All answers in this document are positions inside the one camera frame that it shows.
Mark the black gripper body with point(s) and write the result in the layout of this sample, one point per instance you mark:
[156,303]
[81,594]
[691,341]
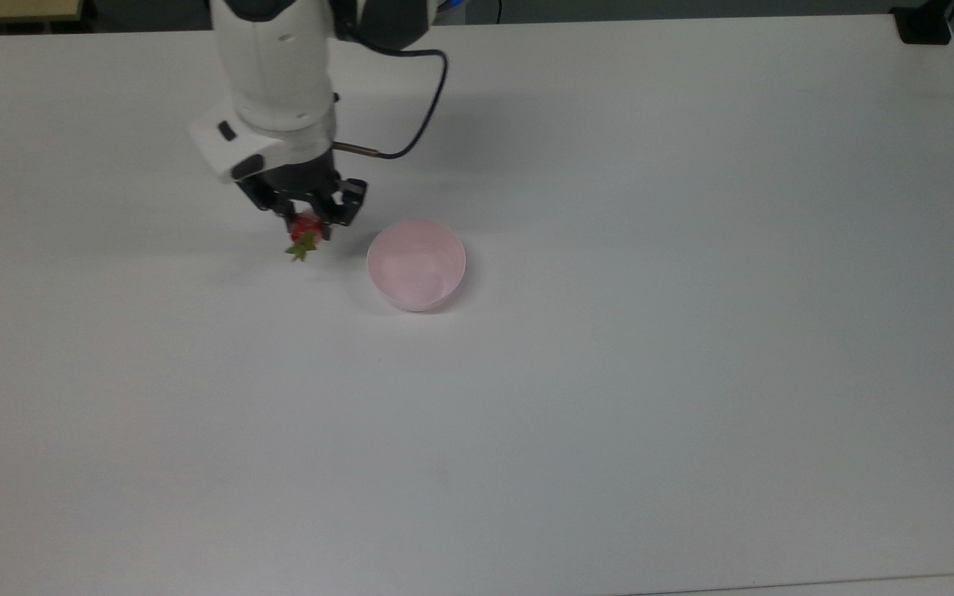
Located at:
[301,178]

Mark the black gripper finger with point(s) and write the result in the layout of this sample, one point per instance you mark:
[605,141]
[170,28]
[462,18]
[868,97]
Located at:
[266,197]
[346,203]

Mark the red toy strawberry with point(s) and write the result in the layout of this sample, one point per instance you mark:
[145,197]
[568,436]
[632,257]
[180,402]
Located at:
[306,228]

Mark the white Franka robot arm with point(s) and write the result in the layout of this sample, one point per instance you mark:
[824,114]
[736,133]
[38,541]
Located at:
[278,74]

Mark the pink plastic bowl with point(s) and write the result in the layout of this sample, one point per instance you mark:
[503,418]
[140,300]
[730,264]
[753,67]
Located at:
[416,266]

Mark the beige wooden board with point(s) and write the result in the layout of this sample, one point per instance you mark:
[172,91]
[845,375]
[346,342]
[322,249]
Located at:
[13,10]

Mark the white table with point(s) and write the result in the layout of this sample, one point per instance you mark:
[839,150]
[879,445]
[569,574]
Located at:
[858,586]

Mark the black clamp mount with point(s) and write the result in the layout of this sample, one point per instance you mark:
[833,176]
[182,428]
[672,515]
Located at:
[922,23]

